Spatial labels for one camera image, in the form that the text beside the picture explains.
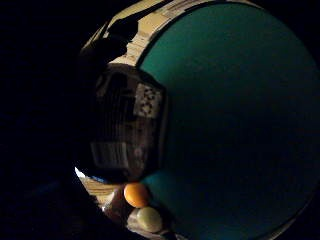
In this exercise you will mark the orange fruit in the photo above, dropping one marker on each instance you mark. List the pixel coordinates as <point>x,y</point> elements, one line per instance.
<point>136,194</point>

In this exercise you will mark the pale yellow fruit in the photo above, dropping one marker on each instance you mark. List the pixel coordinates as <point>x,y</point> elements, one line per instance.
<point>149,219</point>

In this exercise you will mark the dark box with white label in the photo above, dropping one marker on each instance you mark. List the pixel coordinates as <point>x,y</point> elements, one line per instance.
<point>130,133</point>

